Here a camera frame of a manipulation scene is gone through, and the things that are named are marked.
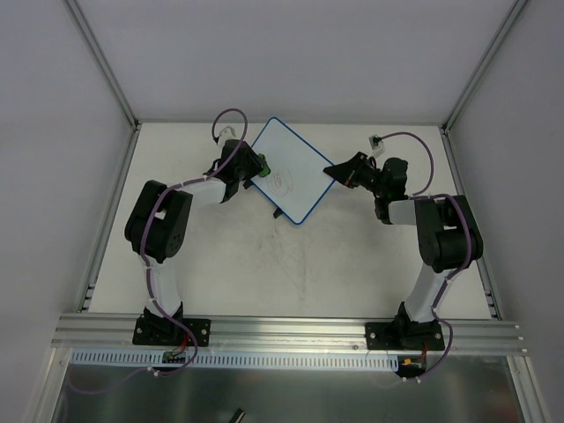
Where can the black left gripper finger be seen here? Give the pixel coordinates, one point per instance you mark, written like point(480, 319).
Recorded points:
point(230, 190)
point(254, 166)

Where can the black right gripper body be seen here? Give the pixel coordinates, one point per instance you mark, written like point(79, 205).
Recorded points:
point(356, 169)

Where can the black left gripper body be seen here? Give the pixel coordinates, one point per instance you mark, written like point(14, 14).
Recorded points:
point(252, 163)

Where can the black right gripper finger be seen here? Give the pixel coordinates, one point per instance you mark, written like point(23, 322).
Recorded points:
point(353, 181)
point(343, 170)

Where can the green bone shaped eraser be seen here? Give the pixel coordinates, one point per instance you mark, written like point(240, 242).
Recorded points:
point(265, 169)

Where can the blue framed whiteboard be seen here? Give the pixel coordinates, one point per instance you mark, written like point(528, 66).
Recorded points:
point(296, 183)

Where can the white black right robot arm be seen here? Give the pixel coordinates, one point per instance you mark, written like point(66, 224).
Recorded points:
point(447, 234)

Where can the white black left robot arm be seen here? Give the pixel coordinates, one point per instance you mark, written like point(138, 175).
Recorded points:
point(158, 223)

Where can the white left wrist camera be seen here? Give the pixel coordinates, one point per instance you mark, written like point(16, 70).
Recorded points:
point(228, 133)

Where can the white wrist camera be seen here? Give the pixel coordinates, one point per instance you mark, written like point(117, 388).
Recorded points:
point(228, 133)
point(377, 146)

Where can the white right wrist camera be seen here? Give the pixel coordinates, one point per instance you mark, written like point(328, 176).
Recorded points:
point(377, 146)

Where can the aluminium right frame post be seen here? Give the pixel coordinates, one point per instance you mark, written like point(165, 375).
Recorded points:
point(503, 31)

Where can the aluminium frame post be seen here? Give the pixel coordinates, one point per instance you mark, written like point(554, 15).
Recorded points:
point(86, 31)
point(503, 31)

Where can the aluminium left frame post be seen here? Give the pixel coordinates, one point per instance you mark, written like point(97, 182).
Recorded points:
point(86, 31)

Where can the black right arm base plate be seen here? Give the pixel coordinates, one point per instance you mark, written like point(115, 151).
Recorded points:
point(404, 337)

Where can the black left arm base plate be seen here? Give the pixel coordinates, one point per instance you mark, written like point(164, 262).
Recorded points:
point(161, 332)

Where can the aluminium front rail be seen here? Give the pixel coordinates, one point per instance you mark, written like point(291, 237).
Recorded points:
point(290, 335)

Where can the white slotted cable duct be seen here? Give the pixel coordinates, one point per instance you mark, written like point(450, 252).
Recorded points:
point(243, 360)

